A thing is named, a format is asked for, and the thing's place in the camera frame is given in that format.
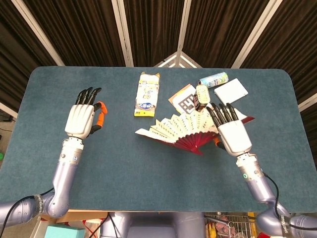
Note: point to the blue felt table mat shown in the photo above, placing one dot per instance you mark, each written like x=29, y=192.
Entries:
x=148, y=173

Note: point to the lavender robot torso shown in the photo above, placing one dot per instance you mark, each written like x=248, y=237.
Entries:
x=153, y=225

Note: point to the left silver lavender robot arm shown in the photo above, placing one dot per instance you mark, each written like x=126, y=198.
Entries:
x=64, y=173

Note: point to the blue green drink can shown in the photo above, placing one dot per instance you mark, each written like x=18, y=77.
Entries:
x=213, y=79

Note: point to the red and white folding fan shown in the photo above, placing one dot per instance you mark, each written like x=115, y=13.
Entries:
x=183, y=129

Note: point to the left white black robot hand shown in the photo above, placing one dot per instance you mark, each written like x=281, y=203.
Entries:
x=79, y=121

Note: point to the gold luncheon meat tin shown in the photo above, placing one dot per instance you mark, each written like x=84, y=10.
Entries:
x=203, y=95

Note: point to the dark brown curtain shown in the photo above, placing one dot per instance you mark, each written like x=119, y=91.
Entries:
x=86, y=32

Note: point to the white triangular frame foot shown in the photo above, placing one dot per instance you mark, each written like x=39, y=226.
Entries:
x=178, y=59

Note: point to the flat white box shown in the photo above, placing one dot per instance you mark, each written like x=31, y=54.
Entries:
x=230, y=90

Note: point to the snack bag with yellow label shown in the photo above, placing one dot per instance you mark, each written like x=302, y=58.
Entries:
x=147, y=94

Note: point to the teal box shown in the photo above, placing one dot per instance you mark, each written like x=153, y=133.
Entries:
x=64, y=232

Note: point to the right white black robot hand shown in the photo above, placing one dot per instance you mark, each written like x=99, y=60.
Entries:
x=234, y=136

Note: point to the brown cardboard box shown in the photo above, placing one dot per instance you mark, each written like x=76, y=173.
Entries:
x=79, y=215

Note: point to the orange white card packet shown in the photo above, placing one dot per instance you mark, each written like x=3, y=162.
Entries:
x=185, y=104

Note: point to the right silver lavender robot arm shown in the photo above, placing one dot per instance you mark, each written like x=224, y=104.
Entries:
x=257, y=183

